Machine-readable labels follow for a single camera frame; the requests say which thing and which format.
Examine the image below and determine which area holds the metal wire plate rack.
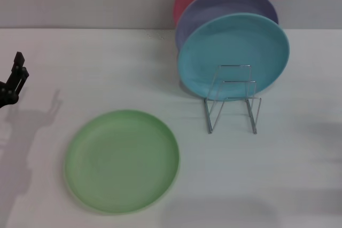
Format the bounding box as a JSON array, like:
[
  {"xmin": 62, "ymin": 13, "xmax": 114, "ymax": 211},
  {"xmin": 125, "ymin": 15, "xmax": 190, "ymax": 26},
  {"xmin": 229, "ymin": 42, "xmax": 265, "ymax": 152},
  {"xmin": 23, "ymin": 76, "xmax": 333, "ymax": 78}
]
[{"xmin": 203, "ymin": 64, "xmax": 262, "ymax": 135}]

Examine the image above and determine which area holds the green plate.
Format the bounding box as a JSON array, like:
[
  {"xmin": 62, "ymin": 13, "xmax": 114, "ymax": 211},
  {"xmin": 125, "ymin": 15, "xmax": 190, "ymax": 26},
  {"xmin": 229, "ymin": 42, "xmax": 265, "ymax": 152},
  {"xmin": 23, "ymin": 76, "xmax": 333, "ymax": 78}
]
[{"xmin": 64, "ymin": 109, "xmax": 180, "ymax": 216}]

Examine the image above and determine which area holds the cyan plate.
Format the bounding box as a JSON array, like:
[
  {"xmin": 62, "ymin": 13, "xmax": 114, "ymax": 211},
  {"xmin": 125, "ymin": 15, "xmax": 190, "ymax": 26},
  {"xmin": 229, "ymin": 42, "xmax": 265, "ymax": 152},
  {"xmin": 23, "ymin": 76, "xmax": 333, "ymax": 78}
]
[{"xmin": 177, "ymin": 12, "xmax": 291, "ymax": 103}]

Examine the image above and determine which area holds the purple plate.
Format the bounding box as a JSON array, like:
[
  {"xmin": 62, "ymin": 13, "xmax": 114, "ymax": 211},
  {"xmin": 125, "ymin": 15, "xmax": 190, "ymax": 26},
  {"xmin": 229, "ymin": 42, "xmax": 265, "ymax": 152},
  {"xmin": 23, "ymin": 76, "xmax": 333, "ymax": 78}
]
[{"xmin": 175, "ymin": 0, "xmax": 279, "ymax": 52}]

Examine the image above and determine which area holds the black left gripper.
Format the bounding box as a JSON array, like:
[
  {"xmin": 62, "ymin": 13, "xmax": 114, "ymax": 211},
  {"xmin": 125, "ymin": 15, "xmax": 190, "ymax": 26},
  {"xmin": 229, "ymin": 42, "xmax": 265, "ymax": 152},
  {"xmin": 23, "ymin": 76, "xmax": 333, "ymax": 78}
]
[{"xmin": 0, "ymin": 51, "xmax": 29, "ymax": 110}]

